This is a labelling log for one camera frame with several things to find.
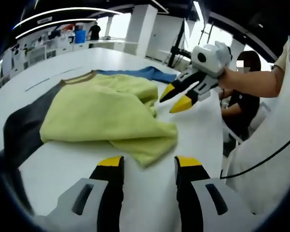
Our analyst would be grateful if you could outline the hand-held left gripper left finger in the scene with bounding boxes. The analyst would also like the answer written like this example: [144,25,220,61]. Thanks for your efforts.
[35,156,125,232]

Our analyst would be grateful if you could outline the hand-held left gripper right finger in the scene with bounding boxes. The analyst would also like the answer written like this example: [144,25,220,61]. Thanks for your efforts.
[174,156,259,232]

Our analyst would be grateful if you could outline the yellow grey blue garment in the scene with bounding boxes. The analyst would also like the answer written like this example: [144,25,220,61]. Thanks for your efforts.
[2,69,179,169]

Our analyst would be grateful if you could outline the person's right hand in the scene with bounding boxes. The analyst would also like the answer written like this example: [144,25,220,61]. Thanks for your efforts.
[217,67,235,90]

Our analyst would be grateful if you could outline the black tripod stand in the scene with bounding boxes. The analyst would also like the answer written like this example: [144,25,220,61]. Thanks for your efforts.
[169,16,193,69]

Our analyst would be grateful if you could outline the straight ceiling light strip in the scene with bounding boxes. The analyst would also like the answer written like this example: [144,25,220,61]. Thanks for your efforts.
[193,1,203,22]

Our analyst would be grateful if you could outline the white square pillar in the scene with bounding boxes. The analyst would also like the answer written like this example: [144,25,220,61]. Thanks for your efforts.
[125,4,158,58]

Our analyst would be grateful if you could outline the person's white printed shirt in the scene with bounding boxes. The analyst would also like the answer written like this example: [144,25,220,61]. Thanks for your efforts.
[219,36,290,216]

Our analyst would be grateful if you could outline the blue plastic bin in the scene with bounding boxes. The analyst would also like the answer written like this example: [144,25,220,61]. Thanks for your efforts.
[74,30,87,44]

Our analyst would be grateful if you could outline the white shelf cart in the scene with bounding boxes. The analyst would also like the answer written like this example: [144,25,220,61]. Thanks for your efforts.
[29,47,48,65]

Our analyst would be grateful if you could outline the black cable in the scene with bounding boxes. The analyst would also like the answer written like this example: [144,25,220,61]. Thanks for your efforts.
[219,129,290,180]

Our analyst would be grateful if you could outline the curved grey ceiling rail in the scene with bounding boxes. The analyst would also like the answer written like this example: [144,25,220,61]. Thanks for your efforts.
[151,0,170,14]

